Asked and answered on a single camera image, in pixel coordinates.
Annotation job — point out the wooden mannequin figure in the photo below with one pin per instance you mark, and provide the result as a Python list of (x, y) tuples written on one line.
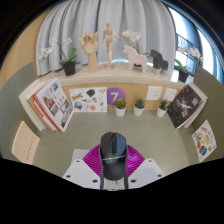
[(110, 43)]

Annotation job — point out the grey pleated curtain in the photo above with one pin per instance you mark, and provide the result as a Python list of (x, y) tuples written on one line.
[(143, 20)]

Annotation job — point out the white folder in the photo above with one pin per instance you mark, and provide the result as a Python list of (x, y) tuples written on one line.
[(27, 100)]

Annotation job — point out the white mouse pad line drawing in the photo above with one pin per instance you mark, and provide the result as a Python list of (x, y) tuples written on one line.
[(78, 154)]

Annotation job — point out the wooden hand model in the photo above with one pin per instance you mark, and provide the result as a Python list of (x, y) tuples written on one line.
[(90, 46)]

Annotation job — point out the dark-framed window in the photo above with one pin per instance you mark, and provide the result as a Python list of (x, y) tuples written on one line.
[(208, 50)]

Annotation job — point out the large white sticker sheet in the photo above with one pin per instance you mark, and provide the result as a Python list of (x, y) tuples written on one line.
[(204, 141)]

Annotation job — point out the small succulent in white pot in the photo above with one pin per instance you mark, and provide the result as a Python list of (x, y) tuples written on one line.
[(120, 111), (139, 111), (161, 112)]

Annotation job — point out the colourful photo cover magazine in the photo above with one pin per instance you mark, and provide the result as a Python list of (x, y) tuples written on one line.
[(56, 103)]

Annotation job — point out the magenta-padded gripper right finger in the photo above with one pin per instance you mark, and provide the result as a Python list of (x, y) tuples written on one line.
[(146, 171)]

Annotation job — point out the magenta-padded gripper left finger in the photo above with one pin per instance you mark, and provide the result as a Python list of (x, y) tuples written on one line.
[(80, 173)]

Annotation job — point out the white wall socket plate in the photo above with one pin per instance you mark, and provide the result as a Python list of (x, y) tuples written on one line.
[(154, 93), (170, 94)]

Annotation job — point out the pink horse figurine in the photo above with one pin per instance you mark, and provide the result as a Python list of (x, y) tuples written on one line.
[(135, 58)]

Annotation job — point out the red-edged magazine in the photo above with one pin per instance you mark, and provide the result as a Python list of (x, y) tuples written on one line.
[(41, 111)]

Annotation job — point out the small white picture sheet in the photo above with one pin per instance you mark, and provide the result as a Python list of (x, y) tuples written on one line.
[(88, 100)]

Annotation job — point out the black cover book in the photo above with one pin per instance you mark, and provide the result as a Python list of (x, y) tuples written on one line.
[(184, 106)]

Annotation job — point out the peach paper card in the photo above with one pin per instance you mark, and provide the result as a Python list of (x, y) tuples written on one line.
[(25, 143)]

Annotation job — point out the black horse figurine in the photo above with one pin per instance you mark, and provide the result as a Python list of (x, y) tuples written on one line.
[(158, 61)]

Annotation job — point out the purple round number sign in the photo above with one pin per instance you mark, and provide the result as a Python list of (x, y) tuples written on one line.
[(116, 95)]

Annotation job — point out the black computer mouse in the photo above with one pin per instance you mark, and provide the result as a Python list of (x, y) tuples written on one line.
[(113, 156)]

